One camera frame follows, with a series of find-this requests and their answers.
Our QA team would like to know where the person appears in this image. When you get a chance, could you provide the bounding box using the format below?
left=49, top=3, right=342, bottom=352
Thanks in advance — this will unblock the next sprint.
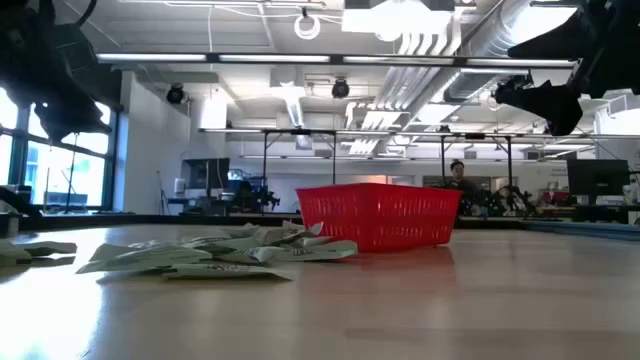
left=443, top=159, right=482, bottom=214

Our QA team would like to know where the black computer monitor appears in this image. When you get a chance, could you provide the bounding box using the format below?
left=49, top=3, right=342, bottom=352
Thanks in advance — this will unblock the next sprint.
left=566, top=158, right=631, bottom=200

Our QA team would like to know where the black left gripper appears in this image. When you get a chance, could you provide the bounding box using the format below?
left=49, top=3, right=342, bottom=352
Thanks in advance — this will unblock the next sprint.
left=0, top=0, right=114, bottom=144

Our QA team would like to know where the paper banknote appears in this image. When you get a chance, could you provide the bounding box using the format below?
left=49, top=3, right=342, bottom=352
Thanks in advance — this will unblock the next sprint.
left=17, top=241, right=79, bottom=257
left=74, top=243, right=214, bottom=275
left=272, top=239, right=360, bottom=263
left=214, top=245, right=281, bottom=265
left=0, top=239, right=34, bottom=267
left=297, top=234, right=334, bottom=249
left=219, top=223, right=261, bottom=239
left=182, top=234, right=261, bottom=251
left=282, top=219, right=325, bottom=237
left=254, top=227, right=301, bottom=246

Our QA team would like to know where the white ceiling light panel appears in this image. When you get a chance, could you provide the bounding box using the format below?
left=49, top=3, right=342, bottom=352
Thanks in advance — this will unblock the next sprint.
left=342, top=0, right=454, bottom=36

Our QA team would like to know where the white coiled cable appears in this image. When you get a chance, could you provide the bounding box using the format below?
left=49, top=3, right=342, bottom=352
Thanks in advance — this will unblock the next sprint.
left=293, top=12, right=322, bottom=41

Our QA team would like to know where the silver ventilation duct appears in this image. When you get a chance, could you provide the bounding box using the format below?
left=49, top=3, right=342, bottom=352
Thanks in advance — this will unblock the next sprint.
left=442, top=0, right=556, bottom=104

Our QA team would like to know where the black aluminium table frame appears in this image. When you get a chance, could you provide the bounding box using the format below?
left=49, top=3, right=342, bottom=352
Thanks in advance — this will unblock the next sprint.
left=0, top=184, right=531, bottom=239

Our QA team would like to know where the red slotted plastic basket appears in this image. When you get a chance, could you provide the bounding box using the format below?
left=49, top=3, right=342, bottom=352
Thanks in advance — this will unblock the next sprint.
left=295, top=182, right=462, bottom=254

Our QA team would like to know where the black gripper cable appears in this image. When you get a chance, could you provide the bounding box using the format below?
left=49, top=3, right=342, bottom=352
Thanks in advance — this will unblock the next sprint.
left=74, top=0, right=99, bottom=27

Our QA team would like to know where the blue mat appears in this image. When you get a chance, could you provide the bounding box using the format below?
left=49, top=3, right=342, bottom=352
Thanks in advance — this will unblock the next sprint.
left=522, top=219, right=640, bottom=242

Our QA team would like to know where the dark window frame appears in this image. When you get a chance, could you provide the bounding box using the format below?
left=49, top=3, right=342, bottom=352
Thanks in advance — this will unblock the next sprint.
left=0, top=97, right=124, bottom=214

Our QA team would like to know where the black wall screen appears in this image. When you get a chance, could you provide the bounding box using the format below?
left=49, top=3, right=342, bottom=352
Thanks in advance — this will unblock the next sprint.
left=181, top=157, right=231, bottom=191

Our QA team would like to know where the LED light bar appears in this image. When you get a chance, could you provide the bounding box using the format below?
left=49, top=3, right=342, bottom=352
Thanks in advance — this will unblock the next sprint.
left=94, top=51, right=579, bottom=70

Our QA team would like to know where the black background rig frame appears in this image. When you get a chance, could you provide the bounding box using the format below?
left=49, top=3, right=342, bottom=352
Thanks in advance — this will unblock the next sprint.
left=262, top=128, right=339, bottom=187
left=439, top=132, right=515, bottom=201

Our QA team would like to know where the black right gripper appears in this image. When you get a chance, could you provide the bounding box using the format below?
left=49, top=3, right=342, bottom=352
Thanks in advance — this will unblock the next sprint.
left=494, top=0, right=640, bottom=137

